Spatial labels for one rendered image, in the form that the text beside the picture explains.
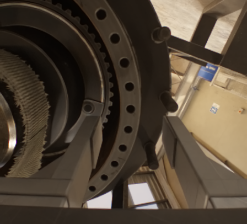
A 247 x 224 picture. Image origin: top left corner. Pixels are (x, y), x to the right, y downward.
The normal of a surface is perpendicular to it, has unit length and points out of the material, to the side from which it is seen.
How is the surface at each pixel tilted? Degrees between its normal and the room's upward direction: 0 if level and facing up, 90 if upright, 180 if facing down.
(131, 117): 90
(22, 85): 137
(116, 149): 90
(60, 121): 90
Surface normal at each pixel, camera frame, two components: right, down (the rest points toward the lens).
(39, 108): 1.00, 0.00
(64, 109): -0.02, 0.30
